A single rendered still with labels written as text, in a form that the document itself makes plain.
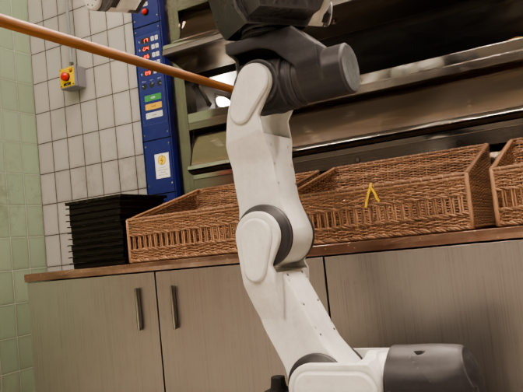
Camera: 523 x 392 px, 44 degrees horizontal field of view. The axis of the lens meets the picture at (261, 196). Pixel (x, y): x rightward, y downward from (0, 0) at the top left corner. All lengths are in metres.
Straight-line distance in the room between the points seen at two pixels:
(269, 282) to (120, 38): 1.86
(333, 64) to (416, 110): 0.93
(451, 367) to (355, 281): 0.53
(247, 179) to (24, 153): 1.93
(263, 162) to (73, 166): 1.79
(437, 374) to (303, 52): 0.73
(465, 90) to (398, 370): 1.20
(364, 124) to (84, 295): 1.16
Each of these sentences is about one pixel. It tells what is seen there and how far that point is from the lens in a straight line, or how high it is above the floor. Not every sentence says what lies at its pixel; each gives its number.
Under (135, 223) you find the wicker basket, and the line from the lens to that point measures 2.23.
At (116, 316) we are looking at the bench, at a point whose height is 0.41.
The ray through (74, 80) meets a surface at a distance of 3.10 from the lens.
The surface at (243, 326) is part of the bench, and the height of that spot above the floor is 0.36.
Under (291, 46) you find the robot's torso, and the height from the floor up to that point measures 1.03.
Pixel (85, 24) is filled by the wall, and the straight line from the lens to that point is 3.21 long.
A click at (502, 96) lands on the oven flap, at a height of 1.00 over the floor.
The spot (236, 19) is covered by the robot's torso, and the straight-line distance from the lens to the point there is 1.51.
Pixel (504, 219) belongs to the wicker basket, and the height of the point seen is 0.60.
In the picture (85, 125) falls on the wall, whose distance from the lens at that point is 3.11.
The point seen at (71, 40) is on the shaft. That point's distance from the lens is 1.81.
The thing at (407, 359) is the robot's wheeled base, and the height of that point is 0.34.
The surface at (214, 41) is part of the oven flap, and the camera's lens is 2.55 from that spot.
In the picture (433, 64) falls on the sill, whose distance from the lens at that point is 2.33.
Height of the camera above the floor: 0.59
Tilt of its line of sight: 5 degrees up
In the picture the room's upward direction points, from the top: 6 degrees counter-clockwise
